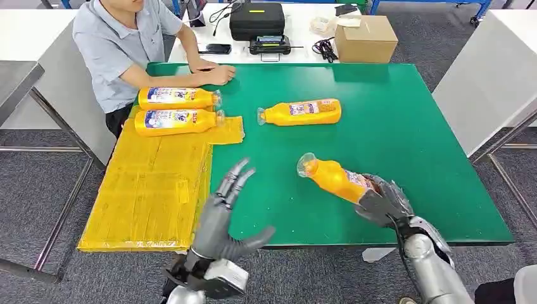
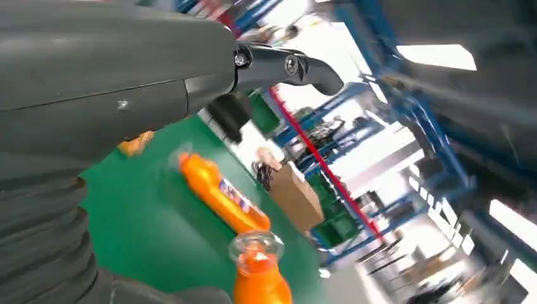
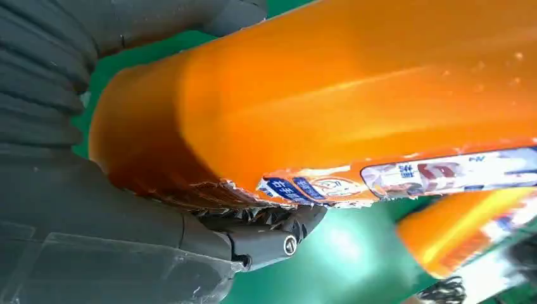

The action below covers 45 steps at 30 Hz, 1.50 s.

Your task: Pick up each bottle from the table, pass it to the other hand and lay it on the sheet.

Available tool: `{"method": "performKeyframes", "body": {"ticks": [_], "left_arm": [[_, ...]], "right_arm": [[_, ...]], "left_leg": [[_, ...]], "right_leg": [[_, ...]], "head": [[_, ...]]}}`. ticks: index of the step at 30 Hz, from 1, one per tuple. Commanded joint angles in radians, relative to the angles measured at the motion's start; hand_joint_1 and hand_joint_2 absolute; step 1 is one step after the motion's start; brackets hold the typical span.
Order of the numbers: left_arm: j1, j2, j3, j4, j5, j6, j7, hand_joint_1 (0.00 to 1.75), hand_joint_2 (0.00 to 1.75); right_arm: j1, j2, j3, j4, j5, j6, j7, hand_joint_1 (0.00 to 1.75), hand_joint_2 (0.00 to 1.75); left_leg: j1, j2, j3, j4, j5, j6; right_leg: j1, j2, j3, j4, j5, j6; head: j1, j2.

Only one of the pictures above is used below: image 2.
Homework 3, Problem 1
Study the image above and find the green table mat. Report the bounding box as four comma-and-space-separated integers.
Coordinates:
79, 115, 326, 295

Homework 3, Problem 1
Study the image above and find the white table with devices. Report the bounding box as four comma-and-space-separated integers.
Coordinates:
199, 94, 294, 177

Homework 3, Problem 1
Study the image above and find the orange drink bottle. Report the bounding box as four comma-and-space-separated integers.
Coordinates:
170, 142, 273, 235
227, 229, 294, 304

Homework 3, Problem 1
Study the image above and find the black carrying case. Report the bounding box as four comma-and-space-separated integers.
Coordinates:
206, 92, 253, 144

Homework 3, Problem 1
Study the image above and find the brown cardboard box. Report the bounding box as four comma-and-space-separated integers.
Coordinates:
268, 161, 325, 232

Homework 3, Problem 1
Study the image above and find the red bar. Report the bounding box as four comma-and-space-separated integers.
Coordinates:
268, 87, 383, 241

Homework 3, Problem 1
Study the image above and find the black cable bundle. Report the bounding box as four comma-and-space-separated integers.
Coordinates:
251, 161, 275, 192

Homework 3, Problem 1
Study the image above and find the ceiling light panel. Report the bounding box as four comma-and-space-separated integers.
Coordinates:
396, 44, 478, 72

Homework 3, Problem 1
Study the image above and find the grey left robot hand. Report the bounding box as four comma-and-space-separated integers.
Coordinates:
0, 0, 345, 304

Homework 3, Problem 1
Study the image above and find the clear plastic bag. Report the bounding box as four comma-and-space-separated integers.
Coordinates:
255, 146, 282, 171

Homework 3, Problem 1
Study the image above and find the blue metal shelf rack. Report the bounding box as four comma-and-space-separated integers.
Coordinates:
335, 0, 477, 202
272, 82, 381, 173

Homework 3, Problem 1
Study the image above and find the green crate stack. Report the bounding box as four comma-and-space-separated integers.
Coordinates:
308, 172, 362, 248

